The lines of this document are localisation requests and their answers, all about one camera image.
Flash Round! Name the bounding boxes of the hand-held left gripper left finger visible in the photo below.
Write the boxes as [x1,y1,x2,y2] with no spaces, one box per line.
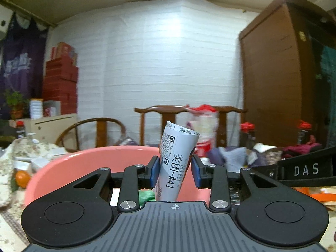
[50,156,160,213]

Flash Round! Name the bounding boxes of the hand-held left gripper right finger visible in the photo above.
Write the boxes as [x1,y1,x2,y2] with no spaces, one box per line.
[192,154,302,213]

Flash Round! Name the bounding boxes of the white printed receipt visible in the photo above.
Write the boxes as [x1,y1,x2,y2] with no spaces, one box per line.
[156,121,201,202]

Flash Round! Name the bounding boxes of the green plastic bag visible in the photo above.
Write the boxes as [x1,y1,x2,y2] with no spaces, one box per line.
[138,189,156,206]

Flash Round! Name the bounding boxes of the pink plastic basin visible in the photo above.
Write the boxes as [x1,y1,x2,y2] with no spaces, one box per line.
[24,145,212,210]

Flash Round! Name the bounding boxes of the floral cloth desktop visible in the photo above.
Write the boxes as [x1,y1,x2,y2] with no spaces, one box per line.
[0,136,336,252]

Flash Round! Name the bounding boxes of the maroon and black knit hat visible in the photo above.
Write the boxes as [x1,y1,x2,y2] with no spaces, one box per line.
[282,136,322,160]

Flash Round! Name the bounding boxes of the dark bottle red cap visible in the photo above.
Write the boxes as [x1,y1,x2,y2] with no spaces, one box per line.
[298,120,313,145]
[240,122,257,151]

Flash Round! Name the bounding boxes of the blue grey knit cloth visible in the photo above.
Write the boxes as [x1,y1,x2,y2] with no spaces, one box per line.
[210,147,249,173]

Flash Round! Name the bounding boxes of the clear bottle red cap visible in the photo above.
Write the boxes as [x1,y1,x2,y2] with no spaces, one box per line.
[185,104,221,159]

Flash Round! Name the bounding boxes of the round back wooden chair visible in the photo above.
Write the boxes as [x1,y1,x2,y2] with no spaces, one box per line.
[55,118,127,153]

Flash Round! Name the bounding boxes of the brown wooden wardrobe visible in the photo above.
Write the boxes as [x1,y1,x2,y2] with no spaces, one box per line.
[239,0,336,149]

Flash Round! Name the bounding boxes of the white small carton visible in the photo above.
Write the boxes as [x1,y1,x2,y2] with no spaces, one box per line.
[29,156,49,173]
[44,147,66,156]

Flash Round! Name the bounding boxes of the teal hanging cloth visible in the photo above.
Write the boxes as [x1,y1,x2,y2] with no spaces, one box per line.
[319,44,336,90]

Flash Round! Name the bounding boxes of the cream cabinet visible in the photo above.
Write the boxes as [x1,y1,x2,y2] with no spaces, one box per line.
[9,113,78,147]

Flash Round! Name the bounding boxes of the white red carton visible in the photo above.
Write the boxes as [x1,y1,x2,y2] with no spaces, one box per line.
[43,100,62,117]

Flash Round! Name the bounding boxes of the stack of red boxes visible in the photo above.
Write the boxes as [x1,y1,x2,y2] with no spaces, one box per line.
[42,42,79,116]

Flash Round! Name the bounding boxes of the orange fruit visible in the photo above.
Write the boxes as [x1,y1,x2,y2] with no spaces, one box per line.
[15,170,30,186]

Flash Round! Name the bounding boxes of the white stacked tubs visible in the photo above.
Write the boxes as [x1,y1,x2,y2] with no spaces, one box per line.
[29,98,44,119]

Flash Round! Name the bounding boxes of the small bottle red cap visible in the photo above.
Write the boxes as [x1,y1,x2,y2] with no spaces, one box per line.
[15,120,27,139]

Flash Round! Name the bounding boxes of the potted plant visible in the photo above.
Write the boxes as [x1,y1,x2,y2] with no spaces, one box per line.
[4,89,27,120]

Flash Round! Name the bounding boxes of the purple hanging jersey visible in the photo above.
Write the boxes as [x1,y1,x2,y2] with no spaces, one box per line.
[0,13,49,120]

